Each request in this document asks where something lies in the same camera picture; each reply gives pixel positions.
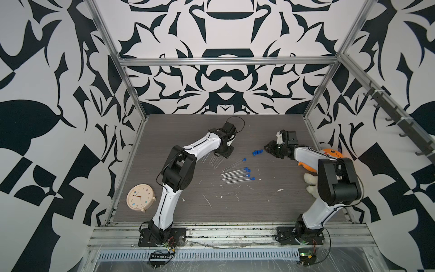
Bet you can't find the orange shark plush toy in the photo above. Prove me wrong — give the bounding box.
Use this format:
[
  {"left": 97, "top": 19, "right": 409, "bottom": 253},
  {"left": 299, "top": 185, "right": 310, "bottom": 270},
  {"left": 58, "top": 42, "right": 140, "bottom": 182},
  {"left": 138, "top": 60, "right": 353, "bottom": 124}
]
[{"left": 295, "top": 147, "right": 344, "bottom": 173}]

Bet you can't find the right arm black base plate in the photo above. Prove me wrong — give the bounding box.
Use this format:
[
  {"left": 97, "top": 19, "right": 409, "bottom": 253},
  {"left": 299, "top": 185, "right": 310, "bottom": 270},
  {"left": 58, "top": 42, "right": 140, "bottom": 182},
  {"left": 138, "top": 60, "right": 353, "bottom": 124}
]
[{"left": 275, "top": 227, "right": 325, "bottom": 245}]

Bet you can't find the beige round alarm clock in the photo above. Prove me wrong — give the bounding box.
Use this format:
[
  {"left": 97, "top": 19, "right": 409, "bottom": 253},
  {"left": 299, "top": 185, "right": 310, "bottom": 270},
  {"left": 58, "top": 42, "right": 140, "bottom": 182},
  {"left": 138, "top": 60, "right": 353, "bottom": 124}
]
[{"left": 126, "top": 184, "right": 156, "bottom": 213}]

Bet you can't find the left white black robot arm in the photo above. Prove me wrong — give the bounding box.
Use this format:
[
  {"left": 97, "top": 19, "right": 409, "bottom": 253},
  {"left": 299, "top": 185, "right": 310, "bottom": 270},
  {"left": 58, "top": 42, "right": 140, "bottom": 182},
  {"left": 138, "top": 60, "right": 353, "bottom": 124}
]
[{"left": 148, "top": 121, "right": 237, "bottom": 237}]

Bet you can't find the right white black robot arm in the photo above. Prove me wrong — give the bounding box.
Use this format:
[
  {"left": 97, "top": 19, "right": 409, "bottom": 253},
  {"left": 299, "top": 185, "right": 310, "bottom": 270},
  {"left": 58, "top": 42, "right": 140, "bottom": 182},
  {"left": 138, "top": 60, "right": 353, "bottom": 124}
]
[{"left": 263, "top": 130, "right": 363, "bottom": 236}]

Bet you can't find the test tube front most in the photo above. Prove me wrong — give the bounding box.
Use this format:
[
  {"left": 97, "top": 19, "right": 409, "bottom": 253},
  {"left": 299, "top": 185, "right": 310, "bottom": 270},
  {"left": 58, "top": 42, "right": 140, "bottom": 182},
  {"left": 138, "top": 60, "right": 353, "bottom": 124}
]
[{"left": 225, "top": 177, "right": 256, "bottom": 184}]

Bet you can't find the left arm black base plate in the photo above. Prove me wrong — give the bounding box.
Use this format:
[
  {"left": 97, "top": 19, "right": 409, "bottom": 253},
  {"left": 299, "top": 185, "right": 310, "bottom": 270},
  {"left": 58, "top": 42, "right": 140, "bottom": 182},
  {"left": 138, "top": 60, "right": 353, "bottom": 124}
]
[{"left": 138, "top": 226, "right": 187, "bottom": 247}]

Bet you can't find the aluminium frame front rail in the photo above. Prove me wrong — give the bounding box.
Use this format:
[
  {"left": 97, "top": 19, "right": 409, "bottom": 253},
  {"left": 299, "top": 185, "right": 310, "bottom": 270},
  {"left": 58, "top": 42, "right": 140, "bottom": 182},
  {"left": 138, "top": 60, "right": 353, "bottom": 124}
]
[{"left": 87, "top": 222, "right": 376, "bottom": 249}]

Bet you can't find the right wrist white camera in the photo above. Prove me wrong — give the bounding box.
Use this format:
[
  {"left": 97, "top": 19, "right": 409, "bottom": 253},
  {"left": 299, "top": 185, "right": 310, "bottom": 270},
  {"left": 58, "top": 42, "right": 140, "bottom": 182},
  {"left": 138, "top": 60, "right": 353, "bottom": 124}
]
[{"left": 276, "top": 131, "right": 285, "bottom": 145}]

